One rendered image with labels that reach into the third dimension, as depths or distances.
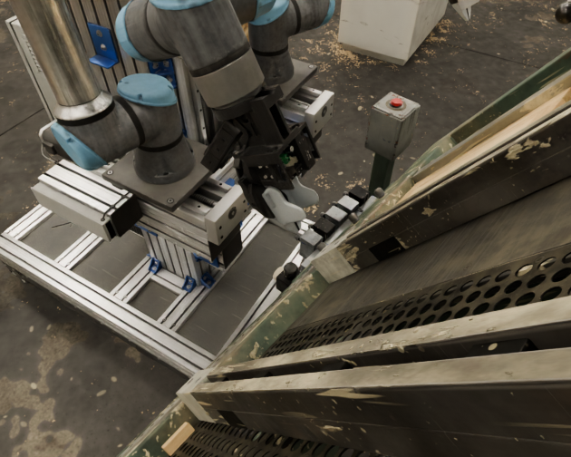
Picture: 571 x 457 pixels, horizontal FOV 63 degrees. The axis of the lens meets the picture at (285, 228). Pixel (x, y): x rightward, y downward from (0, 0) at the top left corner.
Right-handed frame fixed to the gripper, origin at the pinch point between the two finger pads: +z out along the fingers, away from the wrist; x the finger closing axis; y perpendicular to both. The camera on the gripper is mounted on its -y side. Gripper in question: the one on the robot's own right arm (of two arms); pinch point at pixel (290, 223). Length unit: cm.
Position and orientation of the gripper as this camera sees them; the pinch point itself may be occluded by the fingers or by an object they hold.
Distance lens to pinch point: 67.0
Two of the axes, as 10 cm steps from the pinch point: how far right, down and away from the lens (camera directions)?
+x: 5.1, -6.5, 5.6
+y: 7.6, 0.4, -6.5
